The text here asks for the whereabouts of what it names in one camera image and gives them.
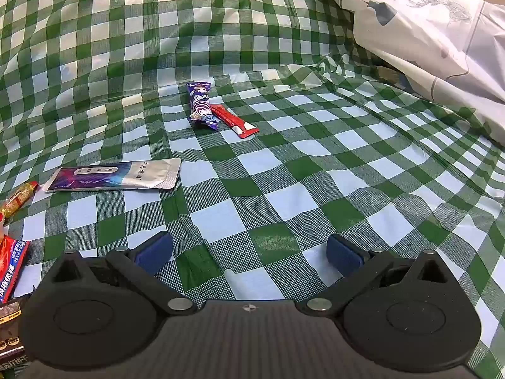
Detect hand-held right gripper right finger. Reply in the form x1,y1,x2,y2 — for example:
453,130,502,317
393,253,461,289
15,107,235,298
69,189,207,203
297,234,451,317

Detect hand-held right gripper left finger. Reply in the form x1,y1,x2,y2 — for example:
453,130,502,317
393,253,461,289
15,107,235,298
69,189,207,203
50,231,198,317

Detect silver purple packet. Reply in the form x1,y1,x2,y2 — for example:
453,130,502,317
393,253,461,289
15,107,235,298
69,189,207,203
43,158,182,193

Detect red snack packet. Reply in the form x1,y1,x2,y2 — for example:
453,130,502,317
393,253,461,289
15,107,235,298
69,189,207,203
0,235,31,304

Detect red stick packet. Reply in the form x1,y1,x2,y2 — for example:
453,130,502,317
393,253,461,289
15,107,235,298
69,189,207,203
210,104,260,140

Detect purple snack packet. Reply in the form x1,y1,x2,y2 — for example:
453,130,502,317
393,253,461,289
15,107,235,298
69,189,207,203
186,81,219,132

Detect green checkered tablecloth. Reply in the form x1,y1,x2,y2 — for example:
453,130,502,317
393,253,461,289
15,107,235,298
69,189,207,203
0,0,505,379

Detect gold red wrapped candy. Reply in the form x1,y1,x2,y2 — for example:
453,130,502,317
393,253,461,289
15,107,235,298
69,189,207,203
0,181,39,219

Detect dark snack packet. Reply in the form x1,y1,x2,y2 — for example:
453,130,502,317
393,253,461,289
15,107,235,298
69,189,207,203
0,298,30,372

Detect white printed blanket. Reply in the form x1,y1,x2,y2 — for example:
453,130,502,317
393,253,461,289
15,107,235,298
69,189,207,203
308,0,505,147

